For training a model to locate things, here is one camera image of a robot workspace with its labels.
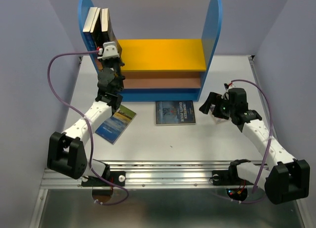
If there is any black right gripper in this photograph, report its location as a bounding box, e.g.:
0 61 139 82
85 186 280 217
197 92 235 119

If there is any A Tale of Two Cities book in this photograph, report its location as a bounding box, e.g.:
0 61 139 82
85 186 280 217
101 8 122 59

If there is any Three Days to See book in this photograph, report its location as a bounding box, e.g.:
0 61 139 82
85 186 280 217
90 8 103 49

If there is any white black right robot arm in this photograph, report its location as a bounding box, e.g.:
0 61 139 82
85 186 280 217
199 87 310 204

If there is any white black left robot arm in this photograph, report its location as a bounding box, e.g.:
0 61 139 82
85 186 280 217
47 58 125 186

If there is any Little Women floral book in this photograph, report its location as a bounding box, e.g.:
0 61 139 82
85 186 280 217
209 107 231 124

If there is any Nineteen Eighty-Four dark book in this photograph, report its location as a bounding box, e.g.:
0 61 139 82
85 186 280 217
155 101 196 126

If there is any blue green landscape book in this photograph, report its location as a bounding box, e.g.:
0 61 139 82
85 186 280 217
95 105 137 145

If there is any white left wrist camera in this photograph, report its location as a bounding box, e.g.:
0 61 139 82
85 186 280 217
97 41 120 60

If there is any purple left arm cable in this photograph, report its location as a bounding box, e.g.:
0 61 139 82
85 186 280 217
47 49 129 206

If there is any aluminium mounting rail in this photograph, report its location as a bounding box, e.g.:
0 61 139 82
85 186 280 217
40 160 302 190

